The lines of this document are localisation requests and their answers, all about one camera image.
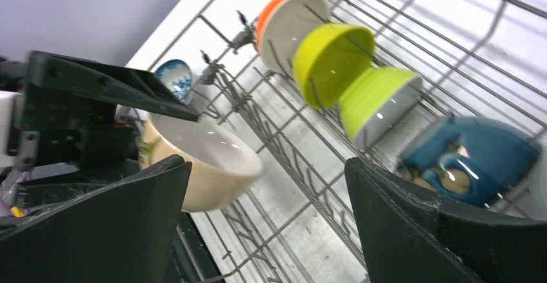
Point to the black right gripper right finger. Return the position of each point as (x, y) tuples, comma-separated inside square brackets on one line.
[(411, 234)]

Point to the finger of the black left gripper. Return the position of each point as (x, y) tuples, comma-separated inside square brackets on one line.
[(104, 82)]

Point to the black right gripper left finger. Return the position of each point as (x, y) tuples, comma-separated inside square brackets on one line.
[(122, 232)]

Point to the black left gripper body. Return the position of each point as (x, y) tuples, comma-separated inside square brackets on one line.
[(42, 127)]

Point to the blue white patterned bowl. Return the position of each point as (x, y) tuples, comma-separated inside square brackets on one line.
[(177, 76)]

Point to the white bowl with tan outside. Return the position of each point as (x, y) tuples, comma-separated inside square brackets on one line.
[(223, 166)]

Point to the white bowl orange outside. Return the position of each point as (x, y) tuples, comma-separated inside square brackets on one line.
[(282, 26)]

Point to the yellow green bowl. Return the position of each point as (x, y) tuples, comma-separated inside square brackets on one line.
[(329, 59)]

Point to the lime green bowl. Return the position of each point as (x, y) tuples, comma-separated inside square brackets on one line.
[(376, 101)]

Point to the grey wire dish rack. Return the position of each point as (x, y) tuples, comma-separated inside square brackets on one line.
[(477, 57)]

